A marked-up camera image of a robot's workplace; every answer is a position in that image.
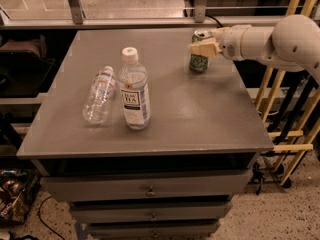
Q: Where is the grey drawer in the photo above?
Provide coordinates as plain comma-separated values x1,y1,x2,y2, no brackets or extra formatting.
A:
41,170,252,202
88,221,219,239
71,201,232,223

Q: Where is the black cable on floor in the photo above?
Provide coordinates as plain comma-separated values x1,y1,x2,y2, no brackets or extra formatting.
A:
37,195,66,240

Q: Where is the yellow wooden rack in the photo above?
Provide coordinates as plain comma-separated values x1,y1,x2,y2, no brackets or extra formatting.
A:
254,0,320,188

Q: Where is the bottom grey drawer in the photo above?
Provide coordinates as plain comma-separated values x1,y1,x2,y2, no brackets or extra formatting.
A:
88,221,219,239

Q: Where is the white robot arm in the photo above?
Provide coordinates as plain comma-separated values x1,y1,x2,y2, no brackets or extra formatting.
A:
189,15,320,84

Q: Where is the black power cable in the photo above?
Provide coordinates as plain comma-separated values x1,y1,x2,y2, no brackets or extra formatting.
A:
205,14,224,28

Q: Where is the middle grey drawer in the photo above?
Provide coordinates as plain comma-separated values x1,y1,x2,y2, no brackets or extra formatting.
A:
71,201,232,223

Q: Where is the green soda can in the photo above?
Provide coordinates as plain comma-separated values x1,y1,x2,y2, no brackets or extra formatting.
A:
189,30,211,73

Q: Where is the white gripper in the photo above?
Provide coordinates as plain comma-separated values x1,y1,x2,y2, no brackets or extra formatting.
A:
189,25,250,61

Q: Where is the metal railing frame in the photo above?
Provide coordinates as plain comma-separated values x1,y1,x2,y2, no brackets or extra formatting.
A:
0,0,305,29

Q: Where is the clear plastic water bottle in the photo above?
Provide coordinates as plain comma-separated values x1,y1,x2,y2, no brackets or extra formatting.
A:
82,66,116,124

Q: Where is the top grey drawer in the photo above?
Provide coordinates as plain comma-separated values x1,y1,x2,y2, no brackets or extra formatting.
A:
41,170,252,202

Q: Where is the blue label tea bottle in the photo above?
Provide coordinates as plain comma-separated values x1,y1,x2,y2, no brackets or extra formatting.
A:
118,47,151,130

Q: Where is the grey drawer cabinet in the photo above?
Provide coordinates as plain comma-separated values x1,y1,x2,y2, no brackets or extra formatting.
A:
18,29,272,240

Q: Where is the snack bags pile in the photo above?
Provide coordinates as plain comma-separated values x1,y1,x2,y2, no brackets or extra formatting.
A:
0,169,40,228

